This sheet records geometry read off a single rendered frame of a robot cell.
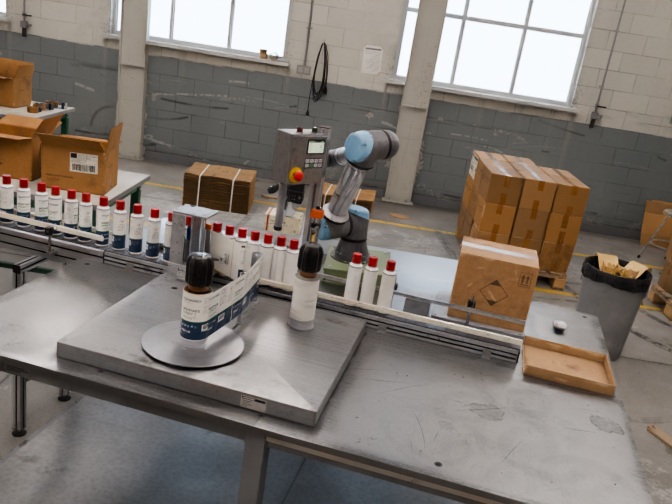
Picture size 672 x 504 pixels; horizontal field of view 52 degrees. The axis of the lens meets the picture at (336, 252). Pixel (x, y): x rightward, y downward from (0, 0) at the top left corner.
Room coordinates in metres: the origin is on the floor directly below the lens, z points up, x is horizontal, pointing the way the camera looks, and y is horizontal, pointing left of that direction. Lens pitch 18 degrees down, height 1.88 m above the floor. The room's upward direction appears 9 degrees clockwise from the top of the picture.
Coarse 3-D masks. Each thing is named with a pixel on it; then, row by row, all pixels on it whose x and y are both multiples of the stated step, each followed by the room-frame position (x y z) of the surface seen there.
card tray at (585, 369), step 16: (528, 336) 2.41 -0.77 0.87; (528, 352) 2.34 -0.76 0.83; (544, 352) 2.36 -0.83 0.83; (560, 352) 2.38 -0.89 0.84; (576, 352) 2.37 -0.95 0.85; (592, 352) 2.36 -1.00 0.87; (528, 368) 2.15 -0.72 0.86; (544, 368) 2.22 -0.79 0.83; (560, 368) 2.24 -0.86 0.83; (576, 368) 2.27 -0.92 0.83; (592, 368) 2.29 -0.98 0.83; (608, 368) 2.25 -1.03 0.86; (576, 384) 2.12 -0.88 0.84; (592, 384) 2.11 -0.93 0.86; (608, 384) 2.10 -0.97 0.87
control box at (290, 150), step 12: (288, 132) 2.49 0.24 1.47; (276, 144) 2.53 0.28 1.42; (288, 144) 2.48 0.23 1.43; (300, 144) 2.49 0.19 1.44; (276, 156) 2.52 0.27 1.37; (288, 156) 2.47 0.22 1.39; (300, 156) 2.50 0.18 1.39; (312, 156) 2.53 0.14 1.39; (324, 156) 2.58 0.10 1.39; (276, 168) 2.52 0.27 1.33; (288, 168) 2.47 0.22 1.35; (300, 168) 2.50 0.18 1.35; (312, 168) 2.54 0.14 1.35; (276, 180) 2.51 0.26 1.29; (288, 180) 2.47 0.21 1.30; (312, 180) 2.55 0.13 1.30
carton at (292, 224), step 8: (272, 208) 3.06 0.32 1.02; (272, 216) 2.95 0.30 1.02; (288, 216) 2.97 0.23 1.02; (296, 216) 2.99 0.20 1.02; (264, 224) 2.95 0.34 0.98; (272, 224) 2.95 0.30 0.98; (288, 224) 2.95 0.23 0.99; (296, 224) 2.95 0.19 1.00; (280, 232) 2.95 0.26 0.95; (288, 232) 2.95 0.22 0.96; (296, 232) 2.95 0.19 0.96
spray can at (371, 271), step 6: (372, 258) 2.39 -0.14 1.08; (372, 264) 2.39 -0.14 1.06; (366, 270) 2.39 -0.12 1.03; (372, 270) 2.38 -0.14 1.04; (378, 270) 2.40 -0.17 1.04; (366, 276) 2.39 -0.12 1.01; (372, 276) 2.38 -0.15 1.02; (366, 282) 2.38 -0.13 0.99; (372, 282) 2.38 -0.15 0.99; (366, 288) 2.38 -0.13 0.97; (372, 288) 2.39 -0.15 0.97; (360, 294) 2.40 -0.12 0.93; (366, 294) 2.38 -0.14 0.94; (372, 294) 2.39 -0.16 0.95; (360, 300) 2.39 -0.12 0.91; (366, 300) 2.38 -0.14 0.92; (372, 300) 2.39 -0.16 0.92
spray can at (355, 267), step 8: (360, 256) 2.40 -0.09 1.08; (352, 264) 2.40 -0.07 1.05; (360, 264) 2.41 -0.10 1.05; (352, 272) 2.39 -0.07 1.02; (360, 272) 2.40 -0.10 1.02; (352, 280) 2.39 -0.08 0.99; (352, 288) 2.39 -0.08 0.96; (344, 296) 2.41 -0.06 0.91; (352, 296) 2.39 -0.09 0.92; (344, 304) 2.40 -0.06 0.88
